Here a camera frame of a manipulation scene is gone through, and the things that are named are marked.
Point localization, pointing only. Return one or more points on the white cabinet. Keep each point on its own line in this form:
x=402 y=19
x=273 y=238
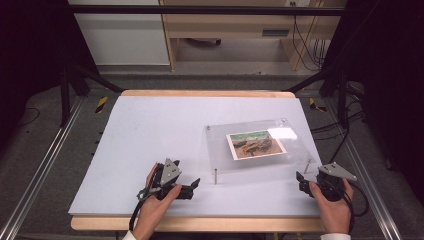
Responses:
x=123 y=36

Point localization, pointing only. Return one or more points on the black horizontal frame bar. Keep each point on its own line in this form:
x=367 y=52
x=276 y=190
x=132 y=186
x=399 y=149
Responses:
x=200 y=10

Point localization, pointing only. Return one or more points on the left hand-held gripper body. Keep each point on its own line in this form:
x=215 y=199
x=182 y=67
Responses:
x=168 y=173

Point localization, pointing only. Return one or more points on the right yellow clamp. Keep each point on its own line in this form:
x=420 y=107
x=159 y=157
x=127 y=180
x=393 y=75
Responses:
x=315 y=105

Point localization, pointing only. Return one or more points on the wooden table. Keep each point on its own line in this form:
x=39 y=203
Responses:
x=200 y=224

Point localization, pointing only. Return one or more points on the person's left hand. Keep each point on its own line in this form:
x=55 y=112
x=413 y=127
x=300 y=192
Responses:
x=151 y=213

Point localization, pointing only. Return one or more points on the light wooden desk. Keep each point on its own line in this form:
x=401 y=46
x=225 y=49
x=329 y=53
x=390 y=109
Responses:
x=230 y=23

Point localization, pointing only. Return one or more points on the aluminium floor rail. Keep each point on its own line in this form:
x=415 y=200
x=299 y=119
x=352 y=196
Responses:
x=366 y=186
x=40 y=170

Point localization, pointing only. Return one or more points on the yellow black striped tape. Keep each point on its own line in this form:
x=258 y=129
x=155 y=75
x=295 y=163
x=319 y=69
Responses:
x=101 y=104

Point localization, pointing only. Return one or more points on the person's right hand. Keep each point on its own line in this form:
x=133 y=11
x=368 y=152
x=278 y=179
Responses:
x=333 y=216

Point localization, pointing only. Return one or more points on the black metal stand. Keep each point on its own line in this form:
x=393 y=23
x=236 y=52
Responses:
x=66 y=96
x=341 y=96

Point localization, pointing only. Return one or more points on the clear acrylic photo frame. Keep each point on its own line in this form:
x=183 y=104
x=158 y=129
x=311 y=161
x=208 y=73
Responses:
x=220 y=150

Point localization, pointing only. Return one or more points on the colour photo print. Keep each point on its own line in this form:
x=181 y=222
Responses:
x=255 y=144

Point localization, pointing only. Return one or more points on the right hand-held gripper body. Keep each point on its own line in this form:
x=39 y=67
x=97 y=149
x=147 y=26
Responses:
x=331 y=186

